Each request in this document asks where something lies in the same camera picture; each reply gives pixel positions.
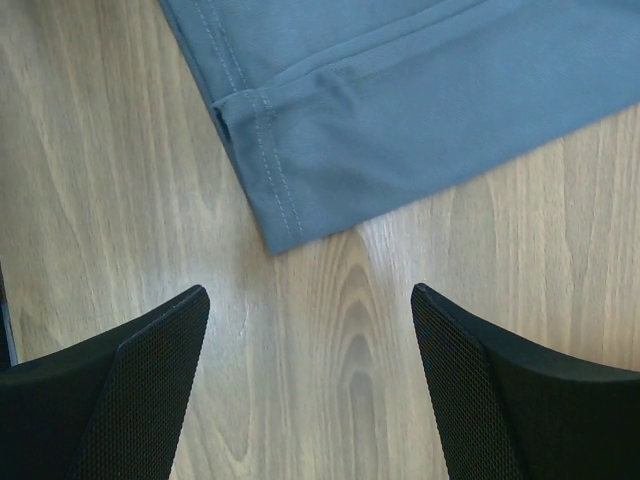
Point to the grey t shirt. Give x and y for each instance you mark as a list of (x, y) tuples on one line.
[(335, 112)]

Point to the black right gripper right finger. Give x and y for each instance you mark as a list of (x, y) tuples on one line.
[(508, 408)]

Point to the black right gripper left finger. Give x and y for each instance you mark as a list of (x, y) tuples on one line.
[(109, 407)]

